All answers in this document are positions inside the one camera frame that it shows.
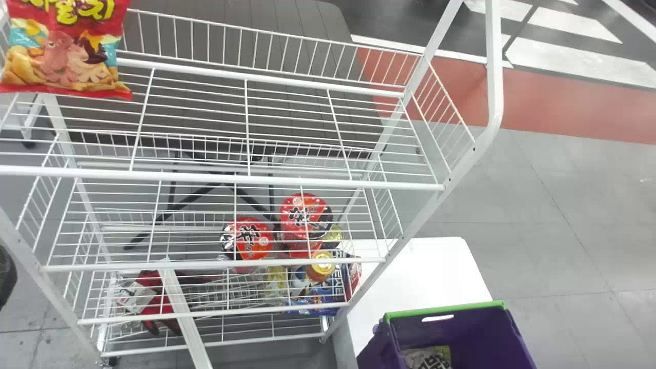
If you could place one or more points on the green can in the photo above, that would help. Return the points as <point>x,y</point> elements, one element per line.
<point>334,236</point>

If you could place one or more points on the yellow can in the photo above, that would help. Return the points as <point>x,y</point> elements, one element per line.
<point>322,266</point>

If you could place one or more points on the blue snack packet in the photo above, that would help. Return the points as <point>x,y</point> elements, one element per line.
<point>320,300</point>

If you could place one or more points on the yellow snack packet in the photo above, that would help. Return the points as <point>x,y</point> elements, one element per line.
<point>277,284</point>

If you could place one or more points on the white slab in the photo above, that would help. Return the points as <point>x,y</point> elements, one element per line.
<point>430,271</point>

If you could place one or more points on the green snack packet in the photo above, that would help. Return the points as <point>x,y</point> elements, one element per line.
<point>428,359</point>

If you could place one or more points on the red noodle cup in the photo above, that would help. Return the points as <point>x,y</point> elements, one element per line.
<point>302,215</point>
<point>248,238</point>

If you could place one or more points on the red snack packet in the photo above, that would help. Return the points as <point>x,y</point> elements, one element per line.
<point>154,302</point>
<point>61,56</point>

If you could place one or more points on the purple crate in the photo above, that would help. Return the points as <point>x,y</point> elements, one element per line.
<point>476,338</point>

